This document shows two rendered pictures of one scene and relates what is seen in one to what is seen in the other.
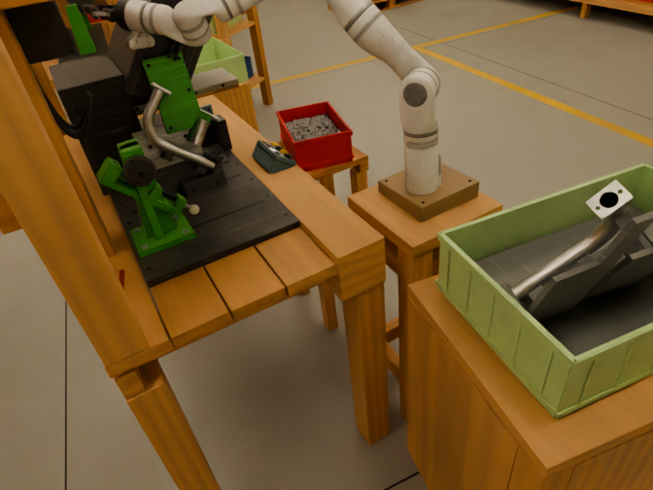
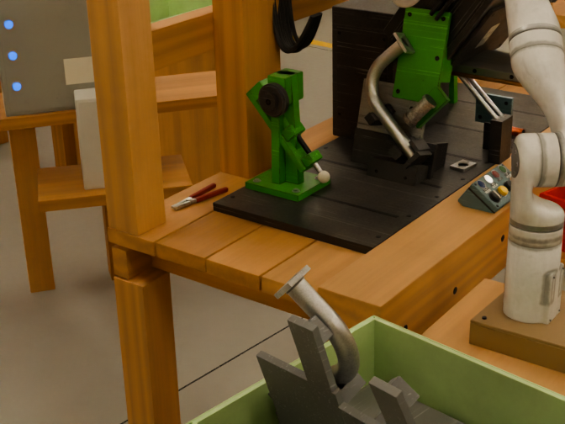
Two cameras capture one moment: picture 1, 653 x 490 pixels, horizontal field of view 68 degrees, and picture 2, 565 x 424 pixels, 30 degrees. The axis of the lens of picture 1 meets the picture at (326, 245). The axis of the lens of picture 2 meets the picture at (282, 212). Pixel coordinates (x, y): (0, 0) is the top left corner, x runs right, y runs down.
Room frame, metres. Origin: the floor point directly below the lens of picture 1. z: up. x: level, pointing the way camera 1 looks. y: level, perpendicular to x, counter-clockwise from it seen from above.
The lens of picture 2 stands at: (0.02, -1.54, 1.83)
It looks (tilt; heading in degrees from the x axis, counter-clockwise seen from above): 24 degrees down; 62
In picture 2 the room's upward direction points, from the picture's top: 1 degrees counter-clockwise
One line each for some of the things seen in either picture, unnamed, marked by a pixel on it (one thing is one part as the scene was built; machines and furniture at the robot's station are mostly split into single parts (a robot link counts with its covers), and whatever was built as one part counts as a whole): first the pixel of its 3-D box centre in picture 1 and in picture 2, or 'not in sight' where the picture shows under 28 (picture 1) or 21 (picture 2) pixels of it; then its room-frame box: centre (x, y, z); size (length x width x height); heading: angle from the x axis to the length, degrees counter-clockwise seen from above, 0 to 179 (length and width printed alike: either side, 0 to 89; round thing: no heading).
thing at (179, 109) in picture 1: (171, 90); (428, 52); (1.45, 0.40, 1.17); 0.13 x 0.12 x 0.20; 25
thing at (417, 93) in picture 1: (420, 103); (539, 182); (1.19, -0.29, 1.14); 0.09 x 0.09 x 0.17; 62
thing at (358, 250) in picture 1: (252, 161); (519, 198); (1.61, 0.23, 0.82); 1.50 x 0.14 x 0.15; 25
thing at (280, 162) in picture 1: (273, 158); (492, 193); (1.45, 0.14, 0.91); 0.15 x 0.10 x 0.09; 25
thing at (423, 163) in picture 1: (421, 159); (532, 267); (1.18, -0.29, 0.98); 0.09 x 0.09 x 0.17; 28
